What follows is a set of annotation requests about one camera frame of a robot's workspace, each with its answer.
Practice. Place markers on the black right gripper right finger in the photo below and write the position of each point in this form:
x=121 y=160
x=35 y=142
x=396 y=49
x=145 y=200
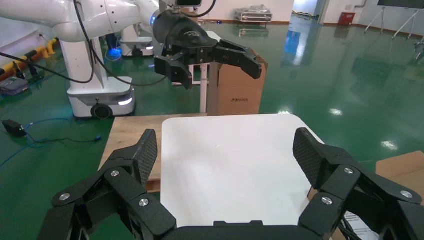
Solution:
x=341 y=185

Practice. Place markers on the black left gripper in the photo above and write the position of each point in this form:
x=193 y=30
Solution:
x=185 y=33

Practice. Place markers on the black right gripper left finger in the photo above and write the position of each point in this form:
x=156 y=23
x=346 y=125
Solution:
x=126 y=185

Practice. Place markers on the brown cardboard storage box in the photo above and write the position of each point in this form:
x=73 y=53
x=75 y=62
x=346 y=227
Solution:
x=404 y=169

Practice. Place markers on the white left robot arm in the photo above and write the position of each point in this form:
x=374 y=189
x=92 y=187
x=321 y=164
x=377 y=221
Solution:
x=49 y=16

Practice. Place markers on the tall printed cardboard box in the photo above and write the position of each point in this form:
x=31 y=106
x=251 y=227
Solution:
x=238 y=92

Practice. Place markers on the white table with white legs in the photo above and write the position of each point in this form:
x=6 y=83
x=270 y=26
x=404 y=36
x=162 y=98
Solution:
x=203 y=92

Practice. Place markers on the white paper sheet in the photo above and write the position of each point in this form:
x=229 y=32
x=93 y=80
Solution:
x=359 y=227

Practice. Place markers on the silver flight case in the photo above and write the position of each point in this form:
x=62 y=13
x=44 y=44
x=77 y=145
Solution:
x=253 y=16

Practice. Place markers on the small white background robot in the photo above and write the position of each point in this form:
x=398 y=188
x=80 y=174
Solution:
x=136 y=43

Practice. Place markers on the white robot torso and base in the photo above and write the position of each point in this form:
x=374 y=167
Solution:
x=99 y=96

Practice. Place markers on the black power adapter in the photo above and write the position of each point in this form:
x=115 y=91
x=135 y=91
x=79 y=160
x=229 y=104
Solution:
x=13 y=127

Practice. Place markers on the red bin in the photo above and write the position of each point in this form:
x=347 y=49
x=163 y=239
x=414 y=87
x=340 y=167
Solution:
x=346 y=18

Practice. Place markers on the grey device case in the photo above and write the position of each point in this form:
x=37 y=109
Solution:
x=13 y=86

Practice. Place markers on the grey metal stand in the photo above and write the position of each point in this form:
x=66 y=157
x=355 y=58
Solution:
x=420 y=49

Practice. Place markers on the yellow black barrier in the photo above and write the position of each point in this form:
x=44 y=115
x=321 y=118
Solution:
x=39 y=51

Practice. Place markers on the dark screen on white stand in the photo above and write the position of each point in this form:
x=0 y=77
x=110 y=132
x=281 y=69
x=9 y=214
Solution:
x=397 y=3

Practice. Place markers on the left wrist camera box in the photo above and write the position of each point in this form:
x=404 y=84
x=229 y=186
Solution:
x=188 y=2

